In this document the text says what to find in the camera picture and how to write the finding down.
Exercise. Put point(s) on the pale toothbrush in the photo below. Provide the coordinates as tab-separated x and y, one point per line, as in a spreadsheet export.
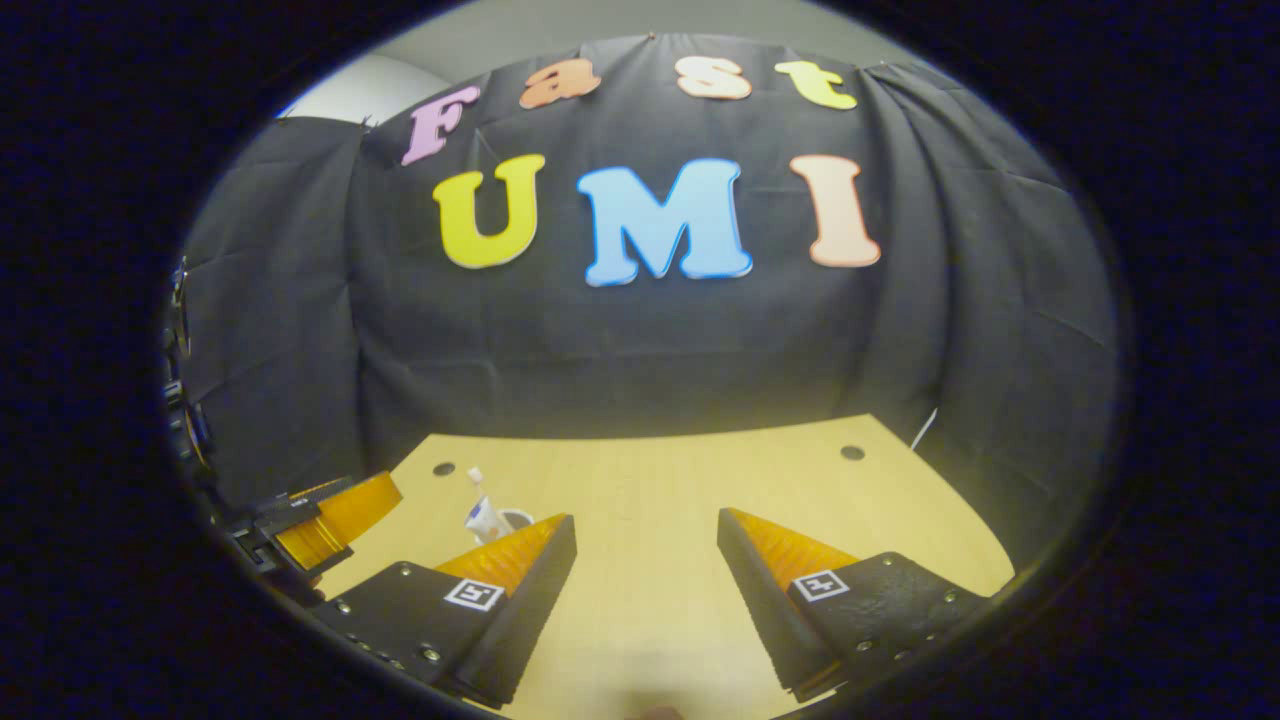
475	476

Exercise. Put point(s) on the light wooden desktop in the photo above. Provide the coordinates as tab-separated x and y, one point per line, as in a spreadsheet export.
650	520

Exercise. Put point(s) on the white toothpaste tube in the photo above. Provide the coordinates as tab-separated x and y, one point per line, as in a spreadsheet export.
482	520

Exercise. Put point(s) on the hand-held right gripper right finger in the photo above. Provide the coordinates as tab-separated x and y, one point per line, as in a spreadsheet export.
755	600

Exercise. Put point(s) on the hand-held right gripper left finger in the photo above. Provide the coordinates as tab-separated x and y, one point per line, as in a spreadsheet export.
530	610

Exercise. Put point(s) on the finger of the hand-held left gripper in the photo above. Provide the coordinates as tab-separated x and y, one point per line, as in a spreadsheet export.
360	505
310	545

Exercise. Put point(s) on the black backdrop cloth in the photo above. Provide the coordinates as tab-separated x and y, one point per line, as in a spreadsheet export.
700	350

